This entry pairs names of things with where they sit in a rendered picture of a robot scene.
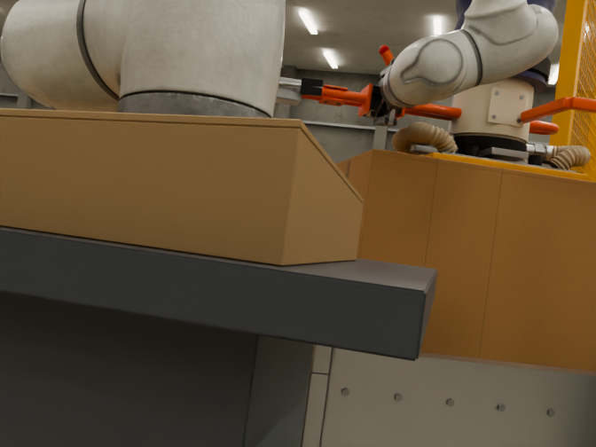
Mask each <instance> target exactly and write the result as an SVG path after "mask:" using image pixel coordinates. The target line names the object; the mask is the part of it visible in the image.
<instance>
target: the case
mask: <svg viewBox="0 0 596 447"><path fill-rule="evenodd" d="M336 165H337V167H338V168H339V169H340V170H341V172H342V173H343V174H344V176H345V177H346V178H347V179H348V180H349V181H350V183H351V184H352V185H353V186H354V188H355V189H356V190H357V192H358V193H359V194H360V196H361V197H362V198H363V199H364V203H363V213H362V220H361V227H360V233H359V241H358V248H357V258H360V259H366V260H374V261H380V262H386V263H399V264H405V265H412V266H419V267H425V268H432V269H436V270H437V271H438V272H437V279H436V286H435V299H434V302H433V306H432V309H431V312H430V316H429V320H428V322H427V329H426V332H425V335H424V339H423V342H422V346H421V349H420V352H425V353H433V354H441V355H450V356H458V357H473V358H481V359H489V360H498V361H507V362H515V363H523V364H531V365H547V366H555V367H563V368H571V369H579V370H588V371H596V182H592V181H586V180H580V179H575V178H568V177H562V176H551V175H546V174H539V173H533V172H528V171H521V170H515V169H504V168H499V167H492V166H486V165H481V164H474V163H469V162H463V161H452V160H446V159H439V158H434V157H427V156H422V155H416V154H409V153H399V152H392V151H387V150H381V149H375V148H374V149H372V150H370V151H367V152H365V153H361V154H359V155H357V156H354V157H352V158H349V159H347V160H345V161H342V162H339V163H337V164H336Z"/></svg>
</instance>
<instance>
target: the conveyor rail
mask: <svg viewBox="0 0 596 447"><path fill-rule="evenodd" d="M328 375H329V377H328V384H327V391H326V398H325V411H324V418H323V425H322V432H321V439H320V446H319V447H596V371H588V370H579V369H571V368H563V367H555V366H547V365H531V364H523V363H515V362H507V361H498V360H489V359H481V358H473V357H458V356H450V355H441V354H433V353H425V352H420V355H419V359H416V360H415V361H410V360H405V359H400V358H394V357H384V356H379V355H374V354H368V353H363V352H357V351H352V350H346V349H337V348H332V355H331V362H330V369H329V373H328Z"/></svg>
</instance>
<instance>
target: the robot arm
mask: <svg viewBox="0 0 596 447"><path fill-rule="evenodd" d="M285 17H286V0H19V1H18V2H17V3H16V4H15V5H14V6H13V7H12V9H11V10H10V12H9V14H8V16H7V18H6V21H5V23H4V27H3V32H2V35H1V43H0V52H1V59H2V62H3V66H4V70H5V72H6V73H7V74H8V76H9V78H10V79H11V80H12V82H13V83H14V84H15V85H16V86H18V87H19V88H20V89H21V90H22V91H23V92H25V93H26V94H27V95H28V96H29V97H31V98H32V99H33V100H35V101H36V102H38V103H40V104H42V105H43V106H45V107H46V108H47V109H49V110H62V111H86V112H110V113H134V114H181V115H206V116H230V117H254V118H273V114H274V106H275V102H276V97H277V93H278V86H279V78H280V72H281V66H282V57H283V48H284V35H285ZM557 39H558V25H557V22H556V19H555V18H554V16H553V15H552V14H551V13H550V12H549V11H548V10H546V8H544V7H541V6H539V5H536V4H528V3H527V0H473V1H472V3H471V5H470V6H469V8H468V9H467V11H466V12H465V21H464V24H463V26H462V28H461V29H459V30H456V31H453V32H450V33H446V34H441V35H429V36H427V37H423V38H421V39H419V40H418V41H416V42H414V43H412V44H410V45H409V46H408V47H406V48H405V49H404V50H403V51H402V52H401V53H400V54H399V55H398V57H397V58H396V59H391V61H390V63H389V64H388V65H387V66H386V67H385V68H384V69H383V70H382V71H381V72H380V78H381V80H380V81H378V84H377V85H376V86H379V87H380V94H381V96H382V100H381V104H380V105H379V107H378V108H377V109H376V110H371V111H369V112H368V113H366V114H365V115H366V116H369V117H372V119H373V120H374V121H373V125H378V126H384V127H386V126H388V125H392V126H396V125H397V120H396V116H395V113H397V112H398V111H399V109H401V108H413V107H415V106H423V105H427V104H430V103H433V102H436V101H442V100H444V99H446V98H449V97H451V96H453V95H456V94H458V93H460V92H462V91H464V90H469V89H471V88H473V87H476V86H480V85H484V84H489V83H494V82H499V81H502V80H505V79H506V78H509V77H512V76H514V75H517V74H519V73H521V72H523V71H525V70H527V69H529V68H531V67H533V66H535V65H536V64H538V63H539V62H541V61H542V60H543V59H545V58H546V57H547V56H548V55H549V54H550V53H551V52H552V50H553V48H554V46H555V44H556V42H557Z"/></svg>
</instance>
